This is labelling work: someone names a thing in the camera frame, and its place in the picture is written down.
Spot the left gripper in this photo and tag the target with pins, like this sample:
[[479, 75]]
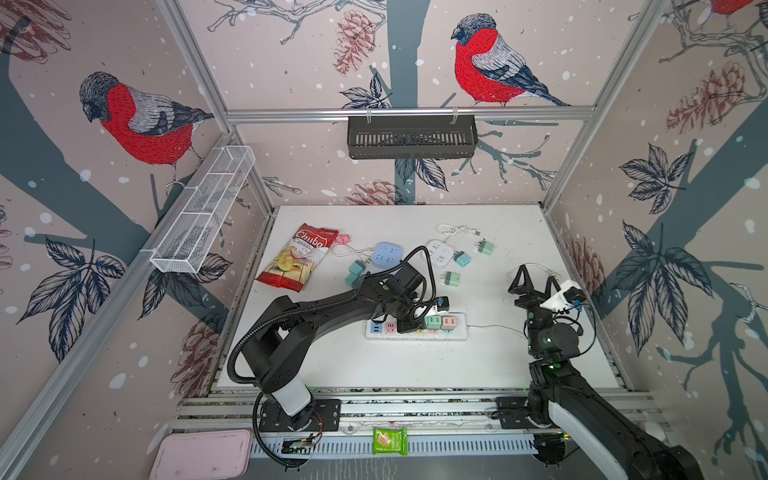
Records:
[[416, 323]]

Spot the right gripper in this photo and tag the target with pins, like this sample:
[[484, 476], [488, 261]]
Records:
[[536, 301]]

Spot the pink USB charger plug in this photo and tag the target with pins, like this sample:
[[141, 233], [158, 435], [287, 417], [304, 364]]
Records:
[[448, 323]]

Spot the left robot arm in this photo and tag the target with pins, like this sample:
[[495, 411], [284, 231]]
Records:
[[271, 353]]

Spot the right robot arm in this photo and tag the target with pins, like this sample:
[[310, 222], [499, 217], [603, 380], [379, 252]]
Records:
[[559, 395]]

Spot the blue square power socket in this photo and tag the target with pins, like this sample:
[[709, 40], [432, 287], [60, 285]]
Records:
[[386, 255]]

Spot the white square power socket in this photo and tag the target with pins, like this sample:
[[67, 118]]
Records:
[[440, 253]]

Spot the pink pig toy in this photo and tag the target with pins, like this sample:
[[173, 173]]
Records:
[[342, 239]]

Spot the green snack packet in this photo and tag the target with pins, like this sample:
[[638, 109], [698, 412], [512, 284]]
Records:
[[390, 441]]

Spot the red chips bag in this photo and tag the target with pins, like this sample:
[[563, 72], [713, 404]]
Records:
[[292, 267]]

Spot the pink tray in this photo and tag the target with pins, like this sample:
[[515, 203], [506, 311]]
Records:
[[203, 455]]

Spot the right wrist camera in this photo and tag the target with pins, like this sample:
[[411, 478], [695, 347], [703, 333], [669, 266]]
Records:
[[570, 296]]

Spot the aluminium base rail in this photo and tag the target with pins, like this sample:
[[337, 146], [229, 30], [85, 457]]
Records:
[[438, 423]]

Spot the black wall basket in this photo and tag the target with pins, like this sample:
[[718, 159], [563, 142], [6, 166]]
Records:
[[412, 137]]

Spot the white wire wall basket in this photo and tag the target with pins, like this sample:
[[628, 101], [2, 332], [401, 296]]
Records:
[[193, 232]]

